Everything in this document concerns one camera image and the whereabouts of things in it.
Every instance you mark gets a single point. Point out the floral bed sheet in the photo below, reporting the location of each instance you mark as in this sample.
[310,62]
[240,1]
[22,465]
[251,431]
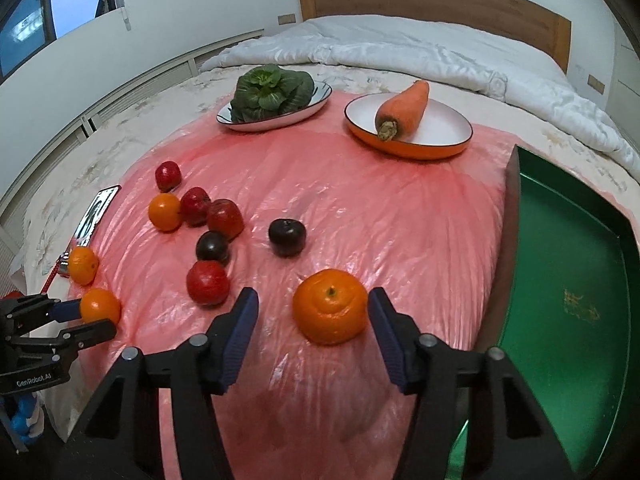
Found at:
[107,155]

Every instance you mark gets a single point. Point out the green tray box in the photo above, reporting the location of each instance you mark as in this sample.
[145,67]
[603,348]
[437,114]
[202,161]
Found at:
[565,308]

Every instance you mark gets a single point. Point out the orange carrot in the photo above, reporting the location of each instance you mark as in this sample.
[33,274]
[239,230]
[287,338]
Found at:
[402,114]

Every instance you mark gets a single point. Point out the smartphone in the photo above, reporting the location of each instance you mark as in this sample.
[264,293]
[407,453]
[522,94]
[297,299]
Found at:
[93,215]

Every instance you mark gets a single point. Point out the red apple cluster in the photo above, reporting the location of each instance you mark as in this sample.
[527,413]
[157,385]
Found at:
[224,217]
[194,206]

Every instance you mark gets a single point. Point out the pink plastic sheet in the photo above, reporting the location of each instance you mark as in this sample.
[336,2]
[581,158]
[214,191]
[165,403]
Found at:
[427,232]

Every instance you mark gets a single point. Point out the dark plum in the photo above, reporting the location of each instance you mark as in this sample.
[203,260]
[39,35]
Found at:
[212,246]
[287,237]

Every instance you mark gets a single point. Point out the red apple far left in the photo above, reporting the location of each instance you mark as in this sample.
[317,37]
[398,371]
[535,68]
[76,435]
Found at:
[167,176]

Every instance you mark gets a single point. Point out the white blue-rimmed oval plate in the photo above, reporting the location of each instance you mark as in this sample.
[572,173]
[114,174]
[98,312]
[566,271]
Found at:
[321,95]

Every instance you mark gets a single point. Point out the white duvet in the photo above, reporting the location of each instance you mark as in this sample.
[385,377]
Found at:
[503,69]

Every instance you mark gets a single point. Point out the window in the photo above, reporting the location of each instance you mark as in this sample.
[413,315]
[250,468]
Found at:
[31,25]

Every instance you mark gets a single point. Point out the wooden headboard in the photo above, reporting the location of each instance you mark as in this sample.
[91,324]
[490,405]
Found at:
[521,20]

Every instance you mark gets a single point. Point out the red apple gripper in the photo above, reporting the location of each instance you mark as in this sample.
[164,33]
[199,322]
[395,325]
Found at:
[207,283]

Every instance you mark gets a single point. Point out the large orange mandarin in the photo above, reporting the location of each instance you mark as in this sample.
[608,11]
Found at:
[330,307]

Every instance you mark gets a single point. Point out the green leafy vegetable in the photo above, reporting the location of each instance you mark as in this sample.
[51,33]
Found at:
[269,91]

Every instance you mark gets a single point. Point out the orange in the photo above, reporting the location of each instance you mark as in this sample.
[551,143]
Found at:
[100,304]
[164,212]
[83,265]

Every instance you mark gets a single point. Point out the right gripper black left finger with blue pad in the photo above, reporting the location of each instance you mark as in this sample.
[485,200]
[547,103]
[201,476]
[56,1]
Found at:
[118,434]

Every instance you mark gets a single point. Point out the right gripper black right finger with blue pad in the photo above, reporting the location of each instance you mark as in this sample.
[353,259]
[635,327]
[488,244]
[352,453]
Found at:
[509,436]

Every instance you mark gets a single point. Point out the blue gloved hand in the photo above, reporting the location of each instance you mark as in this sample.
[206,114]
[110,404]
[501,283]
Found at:
[22,417]

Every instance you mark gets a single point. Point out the orange white round plate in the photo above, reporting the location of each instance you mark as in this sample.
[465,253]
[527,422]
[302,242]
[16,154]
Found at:
[443,132]

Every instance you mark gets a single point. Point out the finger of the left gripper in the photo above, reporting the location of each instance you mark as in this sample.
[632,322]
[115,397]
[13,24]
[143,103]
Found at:
[85,336]
[65,311]

